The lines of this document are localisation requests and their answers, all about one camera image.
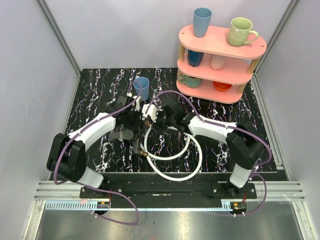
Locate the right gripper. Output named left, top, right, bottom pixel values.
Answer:
left=148, top=109, right=176, bottom=132

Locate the black spray gun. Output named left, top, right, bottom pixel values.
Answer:
left=107, top=119, right=148, bottom=157

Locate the white flexible hose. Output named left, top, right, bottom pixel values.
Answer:
left=143, top=124, right=203, bottom=182

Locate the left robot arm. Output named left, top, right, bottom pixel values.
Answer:
left=46, top=94, right=143, bottom=198

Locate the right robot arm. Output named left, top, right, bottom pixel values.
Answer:
left=155, top=105, right=266, bottom=199

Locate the black marble mat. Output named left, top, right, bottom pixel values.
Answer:
left=62, top=68, right=280, bottom=173

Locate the blue cup on mat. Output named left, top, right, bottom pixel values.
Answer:
left=133, top=77, right=150, bottom=101

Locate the teal ceramic mug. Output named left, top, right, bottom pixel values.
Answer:
left=178, top=75, right=202, bottom=89

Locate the orange bowl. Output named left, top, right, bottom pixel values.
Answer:
left=212, top=81, right=233, bottom=92

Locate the pink three-tier shelf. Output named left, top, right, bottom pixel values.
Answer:
left=176, top=25, right=267, bottom=104

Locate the dark blue cup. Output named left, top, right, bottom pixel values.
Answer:
left=187, top=49, right=204, bottom=67

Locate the pink faceted cup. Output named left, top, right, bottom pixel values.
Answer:
left=209, top=54, right=226, bottom=71

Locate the blue cup on shelf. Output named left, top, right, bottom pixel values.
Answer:
left=193, top=7, right=212, bottom=38

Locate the green mug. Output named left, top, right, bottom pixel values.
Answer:
left=226, top=17, right=259, bottom=47

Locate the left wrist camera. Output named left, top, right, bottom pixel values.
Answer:
left=126, top=92, right=142, bottom=112

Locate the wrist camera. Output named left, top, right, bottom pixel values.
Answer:
left=126, top=92, right=142, bottom=112
left=141, top=103, right=158, bottom=122

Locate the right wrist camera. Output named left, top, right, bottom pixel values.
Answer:
left=141, top=103, right=158, bottom=122

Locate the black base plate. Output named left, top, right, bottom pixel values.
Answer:
left=49, top=171, right=288, bottom=201

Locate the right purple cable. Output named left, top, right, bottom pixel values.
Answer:
left=146, top=90, right=273, bottom=217

